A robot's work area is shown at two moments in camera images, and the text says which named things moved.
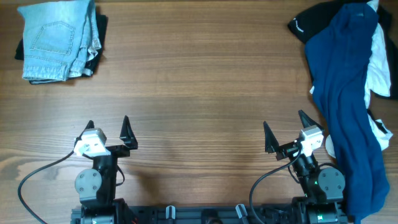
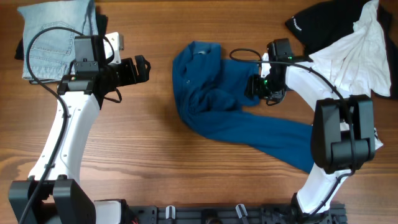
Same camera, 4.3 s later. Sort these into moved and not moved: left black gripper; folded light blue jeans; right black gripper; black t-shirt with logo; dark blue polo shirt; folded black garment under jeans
Moved: dark blue polo shirt; right black gripper; left black gripper
Not moved: folded light blue jeans; black t-shirt with logo; folded black garment under jeans
